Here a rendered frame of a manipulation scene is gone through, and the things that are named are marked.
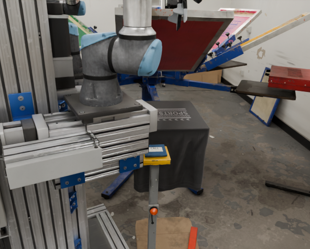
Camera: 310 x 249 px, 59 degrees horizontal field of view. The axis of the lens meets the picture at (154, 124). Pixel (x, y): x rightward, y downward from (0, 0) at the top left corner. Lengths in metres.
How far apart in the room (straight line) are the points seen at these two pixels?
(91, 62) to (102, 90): 0.09
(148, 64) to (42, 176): 0.44
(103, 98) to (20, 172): 0.34
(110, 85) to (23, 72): 0.31
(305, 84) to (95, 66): 1.73
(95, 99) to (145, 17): 0.30
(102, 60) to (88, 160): 0.31
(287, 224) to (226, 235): 0.53
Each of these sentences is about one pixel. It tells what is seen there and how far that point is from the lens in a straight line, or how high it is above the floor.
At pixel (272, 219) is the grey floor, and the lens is 2.57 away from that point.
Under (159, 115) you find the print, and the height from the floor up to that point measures 0.95.
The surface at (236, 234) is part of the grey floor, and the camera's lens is 2.33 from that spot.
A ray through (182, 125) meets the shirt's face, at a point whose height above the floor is 0.95.
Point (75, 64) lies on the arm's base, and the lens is 1.41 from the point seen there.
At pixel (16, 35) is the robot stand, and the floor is 1.47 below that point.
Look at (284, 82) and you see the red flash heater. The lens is 2.32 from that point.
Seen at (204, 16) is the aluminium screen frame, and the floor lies 1.53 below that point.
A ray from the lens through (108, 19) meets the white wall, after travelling 6.01.
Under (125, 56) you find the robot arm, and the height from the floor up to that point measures 1.43.
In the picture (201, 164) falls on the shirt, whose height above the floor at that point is 0.71.
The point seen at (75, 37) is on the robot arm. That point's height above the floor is 1.42.
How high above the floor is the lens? 1.58
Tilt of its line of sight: 24 degrees down
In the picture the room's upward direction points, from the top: 2 degrees clockwise
